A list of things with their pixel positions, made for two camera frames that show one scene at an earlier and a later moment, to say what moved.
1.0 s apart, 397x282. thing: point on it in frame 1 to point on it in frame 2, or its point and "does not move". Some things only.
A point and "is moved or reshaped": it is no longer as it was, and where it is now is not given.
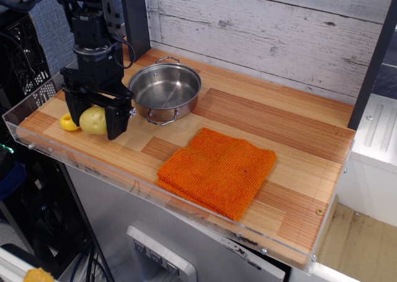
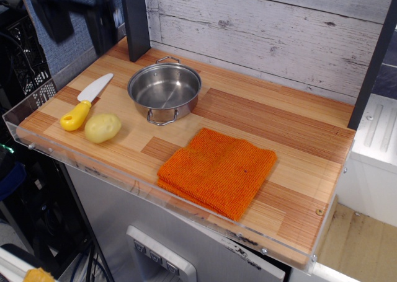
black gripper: (102, 76) to (56, 15)
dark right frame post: (369, 82) does not move
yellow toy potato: (93, 120) is moved or reshaped
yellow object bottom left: (38, 275) does not move
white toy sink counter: (368, 182) does not move
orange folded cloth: (217, 170) does not move
